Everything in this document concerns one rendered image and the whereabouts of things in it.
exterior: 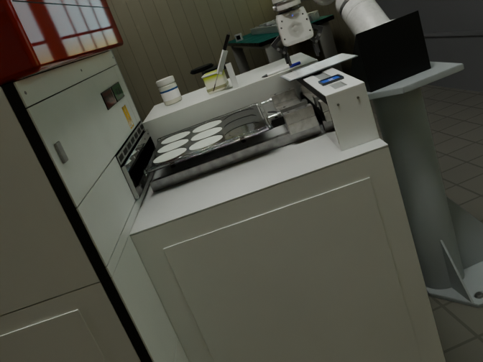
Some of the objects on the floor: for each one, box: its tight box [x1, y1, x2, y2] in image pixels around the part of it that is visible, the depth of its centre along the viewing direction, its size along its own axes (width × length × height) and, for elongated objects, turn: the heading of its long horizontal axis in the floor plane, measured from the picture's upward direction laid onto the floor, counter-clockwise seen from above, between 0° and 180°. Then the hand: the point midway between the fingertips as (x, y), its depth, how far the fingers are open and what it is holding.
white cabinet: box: [131, 147, 446, 362], centre depth 172 cm, size 64×96×82 cm, turn 47°
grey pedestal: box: [367, 62, 483, 308], centre depth 182 cm, size 51×44×82 cm
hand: (302, 57), depth 160 cm, fingers open, 8 cm apart
